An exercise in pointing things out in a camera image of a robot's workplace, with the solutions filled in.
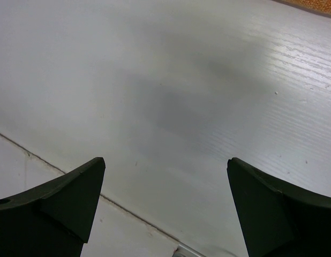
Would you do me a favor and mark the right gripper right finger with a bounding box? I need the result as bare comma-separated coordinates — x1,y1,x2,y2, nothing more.
227,157,331,256

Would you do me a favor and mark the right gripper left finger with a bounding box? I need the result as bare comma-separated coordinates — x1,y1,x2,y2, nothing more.
0,157,105,256

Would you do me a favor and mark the orange cloth placemat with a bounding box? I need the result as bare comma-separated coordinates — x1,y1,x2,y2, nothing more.
283,0,331,14

